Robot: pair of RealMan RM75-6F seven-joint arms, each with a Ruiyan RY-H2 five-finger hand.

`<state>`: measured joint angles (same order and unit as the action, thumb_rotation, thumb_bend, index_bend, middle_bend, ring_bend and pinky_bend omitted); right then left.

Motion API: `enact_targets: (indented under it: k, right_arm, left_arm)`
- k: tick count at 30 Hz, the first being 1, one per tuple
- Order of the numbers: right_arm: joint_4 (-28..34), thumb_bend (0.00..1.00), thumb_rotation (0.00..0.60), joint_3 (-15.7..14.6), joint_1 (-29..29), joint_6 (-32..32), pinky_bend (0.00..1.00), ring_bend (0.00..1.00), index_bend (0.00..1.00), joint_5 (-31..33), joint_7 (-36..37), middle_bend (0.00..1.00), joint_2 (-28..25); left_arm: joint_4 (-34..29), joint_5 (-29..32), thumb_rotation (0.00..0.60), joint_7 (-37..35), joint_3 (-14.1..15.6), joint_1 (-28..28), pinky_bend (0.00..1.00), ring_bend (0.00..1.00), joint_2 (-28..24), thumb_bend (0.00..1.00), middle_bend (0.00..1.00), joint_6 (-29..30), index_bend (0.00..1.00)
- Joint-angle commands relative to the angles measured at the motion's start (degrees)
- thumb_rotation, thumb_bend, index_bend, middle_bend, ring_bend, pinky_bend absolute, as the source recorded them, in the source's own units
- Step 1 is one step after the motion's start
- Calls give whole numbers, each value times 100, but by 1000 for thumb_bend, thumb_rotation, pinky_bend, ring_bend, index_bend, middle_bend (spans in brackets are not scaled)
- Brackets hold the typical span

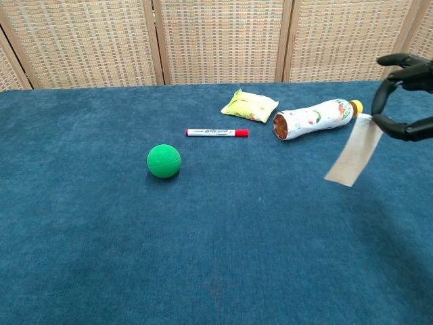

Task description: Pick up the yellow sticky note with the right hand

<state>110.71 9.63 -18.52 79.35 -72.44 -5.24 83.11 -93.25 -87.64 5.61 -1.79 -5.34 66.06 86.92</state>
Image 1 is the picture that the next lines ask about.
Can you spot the green rubber ball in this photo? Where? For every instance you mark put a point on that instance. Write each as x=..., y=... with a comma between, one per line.
x=163, y=160

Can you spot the yellow rectangular sheet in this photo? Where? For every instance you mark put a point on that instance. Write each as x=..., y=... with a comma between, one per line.
x=353, y=152

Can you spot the yellow-green snack packet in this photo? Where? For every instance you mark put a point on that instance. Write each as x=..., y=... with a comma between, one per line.
x=249, y=107

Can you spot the right silver and black robot hand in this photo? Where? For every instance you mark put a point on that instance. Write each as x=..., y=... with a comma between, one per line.
x=411, y=79

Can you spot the woven rattan folding screen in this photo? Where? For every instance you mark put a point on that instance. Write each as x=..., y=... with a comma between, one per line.
x=216, y=40

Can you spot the tea bottle with yellow cap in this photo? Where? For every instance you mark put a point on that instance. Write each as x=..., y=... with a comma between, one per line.
x=314, y=119

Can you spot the red and white marker pen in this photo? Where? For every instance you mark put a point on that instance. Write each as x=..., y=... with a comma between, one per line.
x=216, y=132

